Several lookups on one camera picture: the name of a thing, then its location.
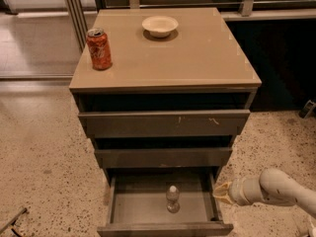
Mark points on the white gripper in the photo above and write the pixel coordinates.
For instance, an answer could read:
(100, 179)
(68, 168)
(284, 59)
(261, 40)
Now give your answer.
(236, 193)

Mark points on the clear plastic water bottle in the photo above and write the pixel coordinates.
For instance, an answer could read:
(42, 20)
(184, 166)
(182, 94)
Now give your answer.
(172, 197)

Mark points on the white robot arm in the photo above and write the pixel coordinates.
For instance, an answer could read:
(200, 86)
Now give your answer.
(272, 186)

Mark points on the grey middle drawer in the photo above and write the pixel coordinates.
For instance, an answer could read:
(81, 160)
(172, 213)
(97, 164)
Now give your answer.
(163, 158)

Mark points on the grey drawer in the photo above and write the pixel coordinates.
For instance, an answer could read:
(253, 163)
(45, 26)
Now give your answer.
(164, 124)
(138, 207)
(163, 158)

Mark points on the grey top drawer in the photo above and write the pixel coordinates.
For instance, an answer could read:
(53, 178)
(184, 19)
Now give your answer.
(164, 124)

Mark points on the grey bottom drawer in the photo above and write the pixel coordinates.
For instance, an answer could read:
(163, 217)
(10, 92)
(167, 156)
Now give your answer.
(138, 207)

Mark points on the dark floor object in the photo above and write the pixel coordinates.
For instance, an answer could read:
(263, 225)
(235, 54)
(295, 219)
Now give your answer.
(307, 109)

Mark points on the white ceramic bowl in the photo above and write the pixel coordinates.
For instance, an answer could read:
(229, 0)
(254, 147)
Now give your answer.
(159, 26)

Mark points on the orange soda can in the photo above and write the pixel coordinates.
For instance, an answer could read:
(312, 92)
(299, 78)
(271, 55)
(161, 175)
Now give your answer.
(99, 48)

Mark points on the metal floor bracket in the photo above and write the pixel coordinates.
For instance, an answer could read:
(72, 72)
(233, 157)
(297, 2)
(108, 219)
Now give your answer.
(10, 224)

